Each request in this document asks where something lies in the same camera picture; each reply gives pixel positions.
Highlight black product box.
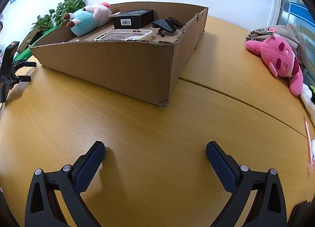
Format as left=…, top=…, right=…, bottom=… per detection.
left=113, top=10, right=155, bottom=29

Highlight small green potted plant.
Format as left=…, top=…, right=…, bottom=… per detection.
left=31, top=14, right=53, bottom=32

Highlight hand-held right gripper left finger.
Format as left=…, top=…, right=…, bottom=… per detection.
left=25, top=141, right=106, bottom=227

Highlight pink plush toy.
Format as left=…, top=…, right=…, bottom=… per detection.
left=245, top=27, right=304, bottom=96

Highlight black sunglasses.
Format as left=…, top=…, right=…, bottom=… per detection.
left=152, top=17, right=184, bottom=37

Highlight blue and pink plush pig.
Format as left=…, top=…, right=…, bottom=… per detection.
left=63, top=2, right=121, bottom=37

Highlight white power bank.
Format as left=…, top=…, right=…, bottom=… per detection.
left=125, top=35, right=150, bottom=42

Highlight brown framed board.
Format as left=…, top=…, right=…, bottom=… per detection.
left=18, top=28, right=40, bottom=53

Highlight beige printed cloth bag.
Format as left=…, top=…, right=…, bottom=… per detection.
left=246, top=23, right=312, bottom=70

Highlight wooden desktop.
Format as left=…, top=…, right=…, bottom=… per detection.
left=0, top=15, right=315, bottom=227

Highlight large green potted plant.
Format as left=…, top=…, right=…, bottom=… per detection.
left=49, top=0, right=86, bottom=28

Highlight pink pen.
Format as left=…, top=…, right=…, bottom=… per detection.
left=303, top=116, right=315, bottom=175

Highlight clear phone case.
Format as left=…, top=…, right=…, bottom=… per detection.
left=94, top=29, right=153, bottom=42

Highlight cardboard box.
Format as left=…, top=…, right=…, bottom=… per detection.
left=29, top=2, right=209, bottom=108

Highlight white plush toy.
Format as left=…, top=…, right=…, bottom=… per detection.
left=300, top=83, right=315, bottom=129

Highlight green covered table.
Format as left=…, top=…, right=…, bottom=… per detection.
left=13, top=26, right=59, bottom=60

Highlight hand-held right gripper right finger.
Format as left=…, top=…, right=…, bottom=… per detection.
left=206, top=141, right=288, bottom=227

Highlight glass door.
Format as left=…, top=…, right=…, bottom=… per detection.
left=268, top=0, right=315, bottom=28

